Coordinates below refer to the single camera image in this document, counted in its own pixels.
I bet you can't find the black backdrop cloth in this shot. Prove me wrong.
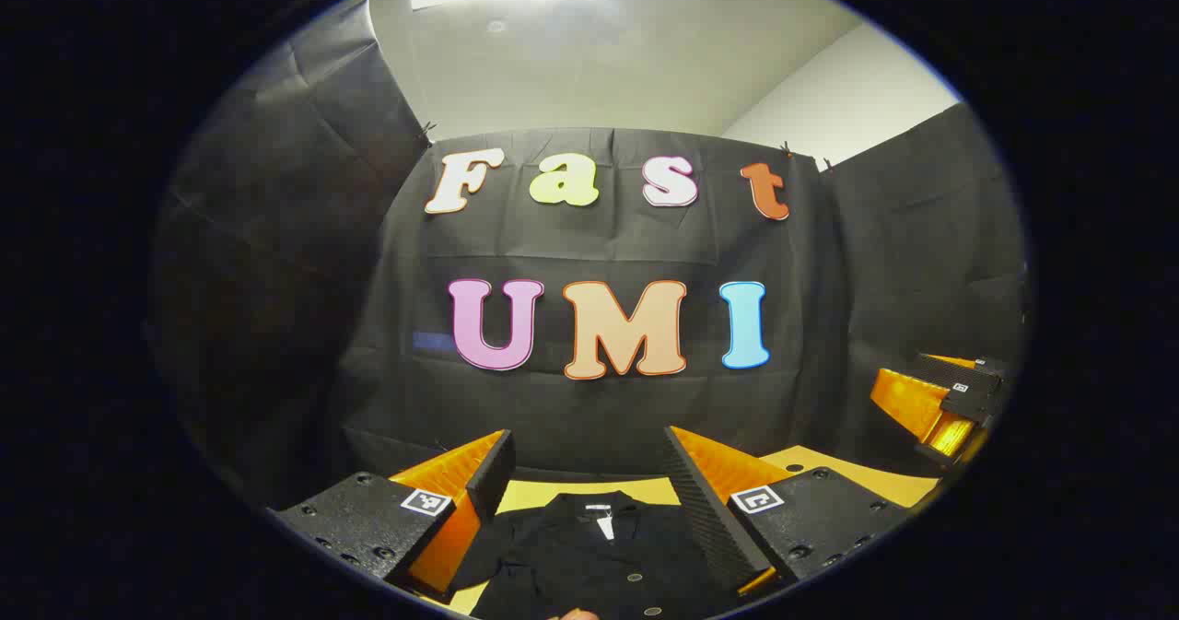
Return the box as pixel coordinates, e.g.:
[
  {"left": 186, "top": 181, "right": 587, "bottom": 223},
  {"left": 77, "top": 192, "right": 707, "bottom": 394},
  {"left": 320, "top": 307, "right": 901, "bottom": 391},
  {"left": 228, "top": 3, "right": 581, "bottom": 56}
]
[{"left": 147, "top": 0, "right": 1033, "bottom": 510}]

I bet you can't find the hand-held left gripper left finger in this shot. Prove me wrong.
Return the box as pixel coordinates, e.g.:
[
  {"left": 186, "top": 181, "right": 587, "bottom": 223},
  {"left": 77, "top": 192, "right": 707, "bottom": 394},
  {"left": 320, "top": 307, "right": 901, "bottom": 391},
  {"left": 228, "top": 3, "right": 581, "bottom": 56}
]
[{"left": 267, "top": 429, "right": 517, "bottom": 602}]

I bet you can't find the black button-up garment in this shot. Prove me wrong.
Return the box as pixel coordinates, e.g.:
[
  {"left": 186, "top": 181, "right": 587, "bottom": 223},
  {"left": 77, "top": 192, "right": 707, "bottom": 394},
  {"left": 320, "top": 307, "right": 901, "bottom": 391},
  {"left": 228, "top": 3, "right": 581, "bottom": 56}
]
[{"left": 449, "top": 489, "right": 765, "bottom": 620}]

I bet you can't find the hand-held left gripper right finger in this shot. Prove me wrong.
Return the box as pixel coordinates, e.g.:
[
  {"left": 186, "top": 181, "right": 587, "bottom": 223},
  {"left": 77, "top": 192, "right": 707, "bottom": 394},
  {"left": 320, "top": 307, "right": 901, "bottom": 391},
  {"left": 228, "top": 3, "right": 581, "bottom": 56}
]
[{"left": 661, "top": 425, "right": 917, "bottom": 598}]

